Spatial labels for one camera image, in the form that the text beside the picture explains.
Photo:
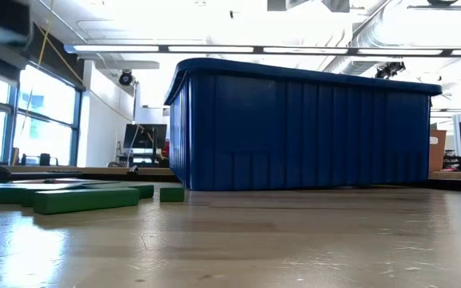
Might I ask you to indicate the large blue plastic bin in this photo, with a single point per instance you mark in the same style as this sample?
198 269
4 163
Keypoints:
294 132

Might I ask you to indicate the grey ceiling box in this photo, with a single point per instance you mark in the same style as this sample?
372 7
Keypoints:
337 5
276 4

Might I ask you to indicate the blue building column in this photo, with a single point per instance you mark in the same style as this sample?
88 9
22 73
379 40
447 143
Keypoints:
9 124
75 128

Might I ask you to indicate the black ceiling-mounted equipment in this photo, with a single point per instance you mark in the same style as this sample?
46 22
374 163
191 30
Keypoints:
390 69

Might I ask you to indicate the small black object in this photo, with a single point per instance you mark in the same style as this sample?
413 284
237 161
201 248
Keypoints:
45 159

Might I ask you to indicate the yellow diagonal brace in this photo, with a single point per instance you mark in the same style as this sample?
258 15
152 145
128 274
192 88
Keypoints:
45 36

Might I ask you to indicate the dark ceiling fixture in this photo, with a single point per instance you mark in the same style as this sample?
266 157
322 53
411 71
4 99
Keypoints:
440 5

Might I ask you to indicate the round black wall device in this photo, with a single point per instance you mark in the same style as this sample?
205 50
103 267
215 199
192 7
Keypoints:
125 78

